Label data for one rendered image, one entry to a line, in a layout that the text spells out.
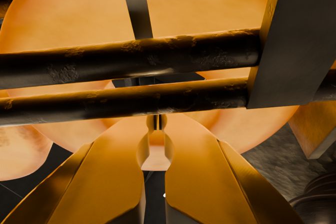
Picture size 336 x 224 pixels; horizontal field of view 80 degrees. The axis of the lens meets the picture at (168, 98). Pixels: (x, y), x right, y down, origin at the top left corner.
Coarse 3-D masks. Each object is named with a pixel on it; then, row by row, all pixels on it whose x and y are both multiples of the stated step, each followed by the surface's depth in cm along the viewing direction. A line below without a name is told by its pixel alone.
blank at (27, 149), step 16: (0, 96) 10; (0, 128) 12; (16, 128) 12; (32, 128) 12; (0, 144) 13; (16, 144) 13; (32, 144) 13; (48, 144) 14; (0, 160) 14; (16, 160) 15; (32, 160) 15; (0, 176) 16; (16, 176) 17
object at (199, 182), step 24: (168, 120) 11; (192, 120) 11; (168, 144) 10; (192, 144) 9; (216, 144) 9; (168, 168) 8; (192, 168) 8; (216, 168) 8; (168, 192) 7; (192, 192) 7; (216, 192) 7; (240, 192) 7; (168, 216) 7; (192, 216) 6; (216, 216) 6; (240, 216) 6
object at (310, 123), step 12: (300, 108) 11; (312, 108) 10; (324, 108) 9; (288, 120) 12; (300, 120) 11; (312, 120) 10; (324, 120) 9; (300, 132) 11; (312, 132) 10; (324, 132) 9; (300, 144) 11; (312, 144) 10; (324, 144) 10; (312, 156) 11
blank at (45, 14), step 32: (32, 0) 7; (64, 0) 7; (96, 0) 7; (128, 0) 7; (160, 0) 7; (192, 0) 7; (224, 0) 7; (256, 0) 7; (0, 32) 8; (32, 32) 7; (64, 32) 7; (96, 32) 7; (128, 32) 7; (160, 32) 8; (192, 32) 8; (64, 128) 12; (96, 128) 12; (224, 128) 12; (256, 128) 12; (160, 160) 15
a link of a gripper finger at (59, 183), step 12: (84, 144) 9; (72, 156) 8; (84, 156) 8; (60, 168) 8; (72, 168) 8; (48, 180) 7; (60, 180) 7; (36, 192) 7; (48, 192) 7; (60, 192) 7; (24, 204) 6; (36, 204) 6; (48, 204) 6; (12, 216) 6; (24, 216) 6; (36, 216) 6; (48, 216) 6
